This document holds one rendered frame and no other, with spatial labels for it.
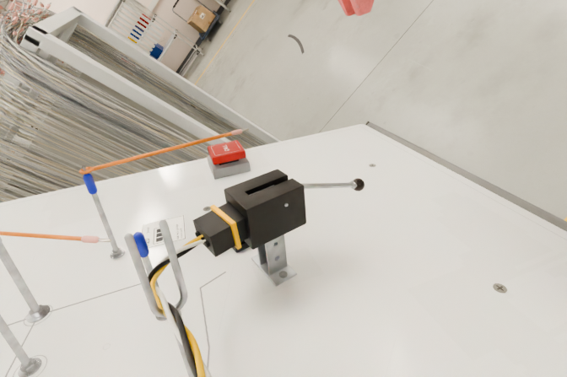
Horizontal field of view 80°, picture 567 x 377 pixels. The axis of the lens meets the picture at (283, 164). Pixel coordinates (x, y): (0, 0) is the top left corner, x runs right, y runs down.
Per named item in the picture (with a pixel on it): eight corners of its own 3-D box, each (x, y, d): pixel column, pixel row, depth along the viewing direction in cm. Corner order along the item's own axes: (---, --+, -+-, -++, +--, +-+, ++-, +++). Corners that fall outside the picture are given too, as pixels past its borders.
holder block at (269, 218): (306, 223, 30) (304, 185, 28) (252, 250, 28) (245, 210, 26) (281, 203, 33) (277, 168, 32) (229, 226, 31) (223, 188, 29)
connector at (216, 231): (263, 228, 28) (259, 209, 27) (213, 259, 26) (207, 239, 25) (244, 214, 30) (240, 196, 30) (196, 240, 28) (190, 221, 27)
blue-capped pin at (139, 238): (175, 315, 29) (149, 234, 25) (158, 324, 28) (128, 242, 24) (170, 303, 30) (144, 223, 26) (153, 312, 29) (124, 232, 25)
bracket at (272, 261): (297, 274, 31) (294, 232, 29) (276, 287, 30) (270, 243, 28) (271, 249, 35) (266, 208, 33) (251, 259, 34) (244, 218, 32)
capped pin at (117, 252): (127, 252, 36) (94, 164, 32) (115, 261, 35) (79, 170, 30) (120, 248, 37) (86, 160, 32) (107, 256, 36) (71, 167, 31)
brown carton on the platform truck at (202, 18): (209, 18, 727) (195, 7, 709) (216, 15, 679) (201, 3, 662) (200, 33, 728) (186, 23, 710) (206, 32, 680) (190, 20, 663)
